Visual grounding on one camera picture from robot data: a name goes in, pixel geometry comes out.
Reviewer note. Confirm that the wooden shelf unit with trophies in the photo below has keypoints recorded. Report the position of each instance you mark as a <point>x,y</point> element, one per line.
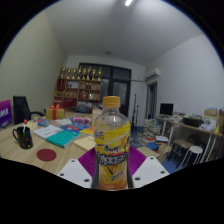
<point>78,90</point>

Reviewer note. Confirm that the orange book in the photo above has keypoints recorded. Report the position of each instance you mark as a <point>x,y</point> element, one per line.
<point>88,130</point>

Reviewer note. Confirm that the black computer monitor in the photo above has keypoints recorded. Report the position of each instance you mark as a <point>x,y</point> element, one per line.
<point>166,109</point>

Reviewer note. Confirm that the white wall air conditioner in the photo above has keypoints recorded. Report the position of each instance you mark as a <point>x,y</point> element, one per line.
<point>152,74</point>

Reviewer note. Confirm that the black framed glass door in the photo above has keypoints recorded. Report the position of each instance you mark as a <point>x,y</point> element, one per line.
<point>115,86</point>

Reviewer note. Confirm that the black office chair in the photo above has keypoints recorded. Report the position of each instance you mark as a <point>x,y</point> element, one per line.
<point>20,108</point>

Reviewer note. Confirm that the white-legged side desk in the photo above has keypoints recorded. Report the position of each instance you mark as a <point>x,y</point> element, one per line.
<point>200,130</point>

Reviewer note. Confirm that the purple sign board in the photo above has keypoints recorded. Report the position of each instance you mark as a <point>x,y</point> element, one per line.
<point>5,113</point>

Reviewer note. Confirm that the orange-labelled drink bottle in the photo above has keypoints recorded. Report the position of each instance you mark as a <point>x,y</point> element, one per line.
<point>112,140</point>

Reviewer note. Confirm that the yellow gift box red ribbon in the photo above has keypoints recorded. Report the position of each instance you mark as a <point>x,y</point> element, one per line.
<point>55,113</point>

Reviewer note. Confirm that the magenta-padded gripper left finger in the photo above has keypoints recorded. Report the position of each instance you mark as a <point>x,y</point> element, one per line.
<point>74,171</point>

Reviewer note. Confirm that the tan paper envelope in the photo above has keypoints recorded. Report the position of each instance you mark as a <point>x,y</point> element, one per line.
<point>85,143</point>

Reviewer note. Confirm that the small standing card box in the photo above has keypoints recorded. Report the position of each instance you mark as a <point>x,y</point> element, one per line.
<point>95,115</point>

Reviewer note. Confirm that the flat round red coaster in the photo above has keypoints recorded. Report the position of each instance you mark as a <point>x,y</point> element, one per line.
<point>46,155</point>

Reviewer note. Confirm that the white round stool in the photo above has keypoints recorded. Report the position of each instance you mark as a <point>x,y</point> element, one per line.
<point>194,150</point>

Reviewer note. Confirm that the ceiling light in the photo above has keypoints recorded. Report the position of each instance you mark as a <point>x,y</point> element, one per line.
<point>128,2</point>

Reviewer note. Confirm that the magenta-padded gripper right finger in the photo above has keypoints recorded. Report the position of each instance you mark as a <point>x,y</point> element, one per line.
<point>150,170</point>

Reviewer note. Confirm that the cream book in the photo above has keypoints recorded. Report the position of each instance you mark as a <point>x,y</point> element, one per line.
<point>32,125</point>

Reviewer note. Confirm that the black box on desk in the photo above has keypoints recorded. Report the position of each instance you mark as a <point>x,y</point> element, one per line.
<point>192,122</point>

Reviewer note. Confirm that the blue and red book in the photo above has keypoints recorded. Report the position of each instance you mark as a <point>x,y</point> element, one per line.
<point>72,128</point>

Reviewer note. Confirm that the pink printed packet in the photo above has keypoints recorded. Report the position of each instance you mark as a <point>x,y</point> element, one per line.
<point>81,120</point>

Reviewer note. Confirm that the red-tipped white stirrer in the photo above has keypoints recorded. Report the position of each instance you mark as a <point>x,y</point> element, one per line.
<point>24,123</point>

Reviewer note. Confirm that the pile of books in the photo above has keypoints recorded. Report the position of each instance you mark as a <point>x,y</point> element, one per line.
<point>150,130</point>

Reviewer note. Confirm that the brown-seated stool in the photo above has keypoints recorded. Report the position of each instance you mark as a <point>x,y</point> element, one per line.
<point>180,144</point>

